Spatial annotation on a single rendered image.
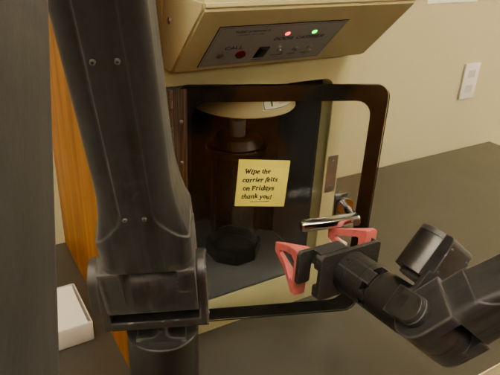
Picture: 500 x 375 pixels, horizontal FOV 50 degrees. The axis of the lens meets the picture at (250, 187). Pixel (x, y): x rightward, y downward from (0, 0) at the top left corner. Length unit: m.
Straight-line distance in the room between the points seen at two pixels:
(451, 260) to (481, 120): 1.39
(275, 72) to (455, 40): 1.03
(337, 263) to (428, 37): 1.08
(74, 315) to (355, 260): 0.50
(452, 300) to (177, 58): 0.41
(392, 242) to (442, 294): 0.69
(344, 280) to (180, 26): 0.37
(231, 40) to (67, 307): 0.55
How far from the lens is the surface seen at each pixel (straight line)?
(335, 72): 0.87
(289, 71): 0.82
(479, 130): 2.02
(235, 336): 0.96
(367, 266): 0.68
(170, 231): 0.34
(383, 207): 1.42
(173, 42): 0.68
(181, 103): 0.72
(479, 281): 0.58
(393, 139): 1.70
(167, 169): 0.31
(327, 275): 0.70
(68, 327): 0.95
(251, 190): 0.78
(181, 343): 0.43
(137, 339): 0.43
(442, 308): 0.58
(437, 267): 0.64
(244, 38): 0.67
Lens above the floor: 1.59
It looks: 27 degrees down
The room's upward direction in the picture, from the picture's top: 3 degrees clockwise
